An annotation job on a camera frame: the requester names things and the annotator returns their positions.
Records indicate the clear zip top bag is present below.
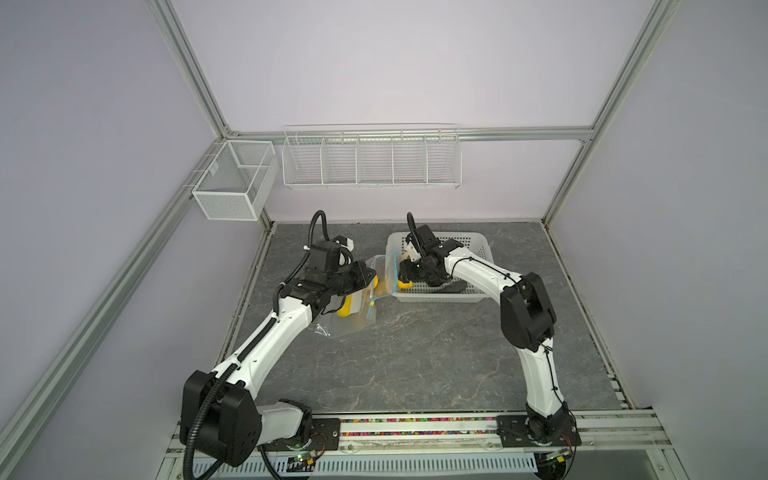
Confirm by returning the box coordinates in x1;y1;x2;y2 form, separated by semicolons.
309;253;397;338

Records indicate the white plastic basket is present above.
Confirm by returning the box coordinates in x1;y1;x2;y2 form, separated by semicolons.
385;231;496;304

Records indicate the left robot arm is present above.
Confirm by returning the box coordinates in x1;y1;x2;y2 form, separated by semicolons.
180;210;376;479

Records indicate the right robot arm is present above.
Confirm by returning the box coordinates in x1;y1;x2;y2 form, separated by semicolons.
398;213;581;448

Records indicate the white vent grille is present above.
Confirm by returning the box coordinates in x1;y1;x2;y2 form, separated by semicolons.
191;453;539;479

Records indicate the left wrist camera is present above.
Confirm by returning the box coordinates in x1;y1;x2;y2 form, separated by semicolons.
332;235;354;252

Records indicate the white wire wall rack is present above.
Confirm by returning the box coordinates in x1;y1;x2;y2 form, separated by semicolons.
282;123;463;189

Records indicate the white mesh wall box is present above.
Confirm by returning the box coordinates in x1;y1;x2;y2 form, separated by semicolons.
192;140;279;221

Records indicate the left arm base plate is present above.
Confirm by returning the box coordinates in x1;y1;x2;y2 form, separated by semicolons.
264;417;341;452

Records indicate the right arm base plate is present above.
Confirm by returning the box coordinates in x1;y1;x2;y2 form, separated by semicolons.
496;411;582;448

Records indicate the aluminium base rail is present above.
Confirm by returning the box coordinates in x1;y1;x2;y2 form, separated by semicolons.
164;409;673;460

